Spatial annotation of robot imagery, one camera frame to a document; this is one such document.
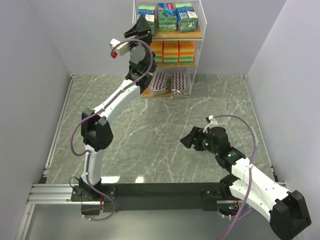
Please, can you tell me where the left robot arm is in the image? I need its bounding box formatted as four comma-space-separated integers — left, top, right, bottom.
78, 14, 157, 198

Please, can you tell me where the middle wooden shelf board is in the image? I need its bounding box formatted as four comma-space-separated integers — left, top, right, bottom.
137, 41, 197, 70

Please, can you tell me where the white wire shelf rack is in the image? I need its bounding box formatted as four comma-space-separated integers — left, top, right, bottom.
132, 0, 207, 99

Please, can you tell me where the aluminium rail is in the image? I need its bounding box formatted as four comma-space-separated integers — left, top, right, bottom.
24, 74, 77, 206
270, 165, 286, 187

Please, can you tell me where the orange sponge pack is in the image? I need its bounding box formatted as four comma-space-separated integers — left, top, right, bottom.
178, 40, 195, 65
162, 40, 179, 65
150, 40, 163, 64

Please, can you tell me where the top wooden shelf board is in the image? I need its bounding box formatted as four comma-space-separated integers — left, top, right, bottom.
152, 26, 204, 41

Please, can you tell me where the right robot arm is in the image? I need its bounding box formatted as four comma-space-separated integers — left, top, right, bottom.
180, 126, 312, 240

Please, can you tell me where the black base beam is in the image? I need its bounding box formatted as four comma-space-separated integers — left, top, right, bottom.
101, 182, 235, 211

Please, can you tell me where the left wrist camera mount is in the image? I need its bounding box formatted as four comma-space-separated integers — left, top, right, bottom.
109, 38, 130, 59

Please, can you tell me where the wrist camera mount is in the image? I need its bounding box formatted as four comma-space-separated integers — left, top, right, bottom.
203, 115, 219, 133
109, 38, 130, 59

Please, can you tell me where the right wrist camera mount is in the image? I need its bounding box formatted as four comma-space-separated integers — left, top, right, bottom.
203, 115, 219, 133

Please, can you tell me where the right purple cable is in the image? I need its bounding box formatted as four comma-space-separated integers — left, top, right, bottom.
216, 114, 258, 240

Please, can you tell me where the purple wavy sponge pack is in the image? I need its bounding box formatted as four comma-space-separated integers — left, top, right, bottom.
171, 71, 189, 97
149, 72, 169, 95

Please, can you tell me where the left aluminium rail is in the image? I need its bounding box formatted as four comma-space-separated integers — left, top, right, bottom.
24, 74, 77, 206

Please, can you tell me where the right aluminium rail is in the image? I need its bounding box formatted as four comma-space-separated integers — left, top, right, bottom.
270, 165, 286, 187

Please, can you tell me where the blue green sponge pack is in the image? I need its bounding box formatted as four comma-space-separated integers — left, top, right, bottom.
137, 5, 156, 36
175, 3, 199, 33
156, 2, 177, 32

